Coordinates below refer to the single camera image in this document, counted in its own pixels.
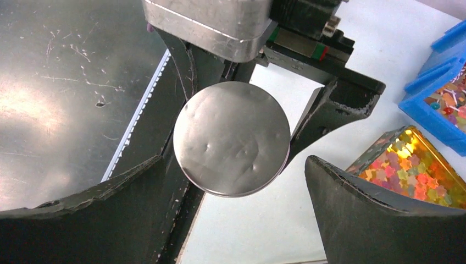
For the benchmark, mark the white jar lid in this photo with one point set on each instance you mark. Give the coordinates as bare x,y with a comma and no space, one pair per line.
232,139

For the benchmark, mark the blue plastic candy bin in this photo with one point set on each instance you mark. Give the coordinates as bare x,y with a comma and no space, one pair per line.
436,98

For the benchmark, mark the gold tin orange gummies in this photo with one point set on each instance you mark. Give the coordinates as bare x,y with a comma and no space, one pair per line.
405,162

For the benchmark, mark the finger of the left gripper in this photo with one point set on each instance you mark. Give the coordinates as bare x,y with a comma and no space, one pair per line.
332,106
195,67

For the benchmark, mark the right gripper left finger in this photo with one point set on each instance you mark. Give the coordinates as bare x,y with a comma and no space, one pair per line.
122,220

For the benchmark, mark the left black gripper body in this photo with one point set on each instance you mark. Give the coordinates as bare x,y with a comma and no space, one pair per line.
300,36

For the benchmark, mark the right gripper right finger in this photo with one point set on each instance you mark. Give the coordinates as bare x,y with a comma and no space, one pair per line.
361,222

